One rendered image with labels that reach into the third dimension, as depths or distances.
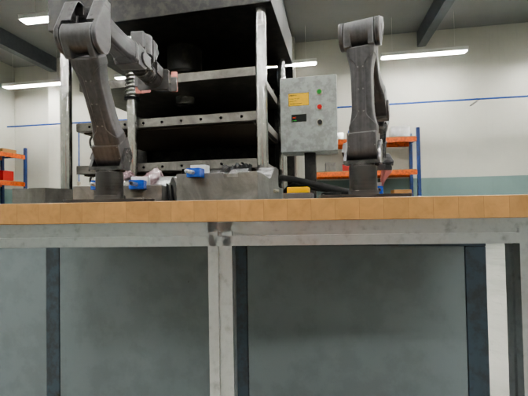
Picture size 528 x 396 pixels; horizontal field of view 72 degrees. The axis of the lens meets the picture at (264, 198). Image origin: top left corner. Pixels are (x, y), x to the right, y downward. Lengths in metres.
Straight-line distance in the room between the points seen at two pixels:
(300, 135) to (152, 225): 1.37
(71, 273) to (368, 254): 0.94
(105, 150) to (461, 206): 0.76
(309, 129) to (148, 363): 1.33
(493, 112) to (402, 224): 8.02
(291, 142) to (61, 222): 1.41
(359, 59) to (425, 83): 7.55
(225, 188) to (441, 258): 0.63
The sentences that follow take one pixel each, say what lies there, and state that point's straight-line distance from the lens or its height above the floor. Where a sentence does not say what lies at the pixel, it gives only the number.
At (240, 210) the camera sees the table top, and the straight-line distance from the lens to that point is 0.65.
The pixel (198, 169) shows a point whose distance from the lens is 1.11.
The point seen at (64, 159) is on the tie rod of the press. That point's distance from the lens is 2.38.
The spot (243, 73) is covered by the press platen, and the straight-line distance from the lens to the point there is 2.09.
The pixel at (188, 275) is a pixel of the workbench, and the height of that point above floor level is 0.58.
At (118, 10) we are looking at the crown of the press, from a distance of 2.38.
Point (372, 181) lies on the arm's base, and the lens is 0.84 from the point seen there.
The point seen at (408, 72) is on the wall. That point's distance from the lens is 8.45.
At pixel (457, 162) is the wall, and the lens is 8.29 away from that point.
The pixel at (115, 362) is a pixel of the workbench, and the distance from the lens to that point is 1.35.
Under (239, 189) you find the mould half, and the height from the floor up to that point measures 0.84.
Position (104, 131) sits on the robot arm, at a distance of 0.93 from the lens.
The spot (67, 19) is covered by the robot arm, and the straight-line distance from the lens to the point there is 0.94.
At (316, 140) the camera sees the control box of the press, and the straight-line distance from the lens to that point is 1.96.
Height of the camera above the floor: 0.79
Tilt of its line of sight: 1 degrees up
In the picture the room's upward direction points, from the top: 1 degrees counter-clockwise
